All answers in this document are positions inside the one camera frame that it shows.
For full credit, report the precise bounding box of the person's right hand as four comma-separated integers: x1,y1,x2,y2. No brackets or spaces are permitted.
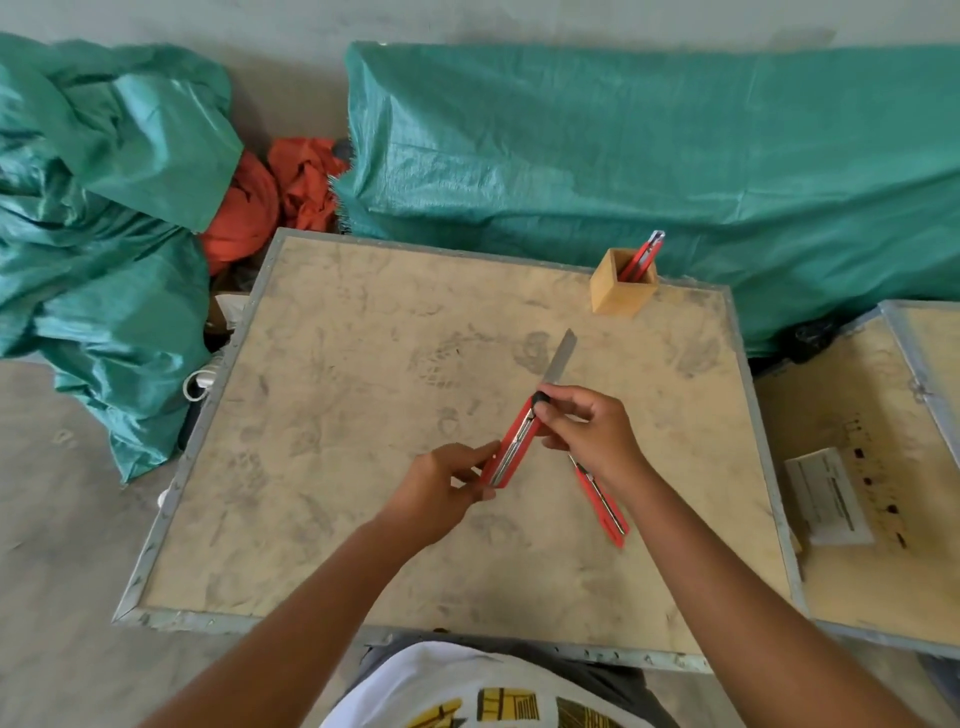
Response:
532,384,655,502

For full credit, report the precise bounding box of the person's left hand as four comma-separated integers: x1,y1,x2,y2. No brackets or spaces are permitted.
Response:
378,441,501,553

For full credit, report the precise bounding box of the red utility knife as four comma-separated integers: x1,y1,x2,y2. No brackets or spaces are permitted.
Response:
636,230,667,284
478,328,579,490
618,241,652,284
567,453,630,549

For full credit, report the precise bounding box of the person's right forearm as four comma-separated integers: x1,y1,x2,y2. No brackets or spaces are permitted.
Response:
616,465,912,728

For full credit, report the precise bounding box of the person's left forearm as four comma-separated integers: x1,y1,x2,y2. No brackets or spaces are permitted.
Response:
138,513,421,728

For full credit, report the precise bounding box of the wooden square pen holder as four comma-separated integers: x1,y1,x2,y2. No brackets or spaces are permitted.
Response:
589,248,660,317

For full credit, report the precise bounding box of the white printed shirt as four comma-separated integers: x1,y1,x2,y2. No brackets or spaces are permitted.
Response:
318,640,625,728

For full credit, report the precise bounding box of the black bag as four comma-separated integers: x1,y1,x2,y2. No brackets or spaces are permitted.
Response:
776,316,837,366

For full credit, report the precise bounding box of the white paper label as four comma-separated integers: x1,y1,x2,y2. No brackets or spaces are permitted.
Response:
783,447,876,548

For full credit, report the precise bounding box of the large green tarp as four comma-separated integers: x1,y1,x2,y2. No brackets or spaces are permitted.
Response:
333,40,960,358

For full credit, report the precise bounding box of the white cardboard piece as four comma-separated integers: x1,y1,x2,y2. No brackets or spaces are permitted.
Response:
212,293,250,333

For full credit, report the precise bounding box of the open wooden crate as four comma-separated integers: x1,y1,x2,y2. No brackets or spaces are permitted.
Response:
753,299,960,661

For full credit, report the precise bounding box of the orange cloth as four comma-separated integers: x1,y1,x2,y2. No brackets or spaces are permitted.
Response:
198,136,351,278

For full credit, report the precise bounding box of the crumpled green tarp bundle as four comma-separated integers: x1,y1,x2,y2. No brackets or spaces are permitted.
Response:
0,33,246,486

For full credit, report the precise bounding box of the wooden crate with metal frame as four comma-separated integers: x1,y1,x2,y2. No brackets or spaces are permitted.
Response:
112,228,809,675

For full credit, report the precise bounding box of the white cable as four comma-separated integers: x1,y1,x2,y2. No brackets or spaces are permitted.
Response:
182,355,225,404

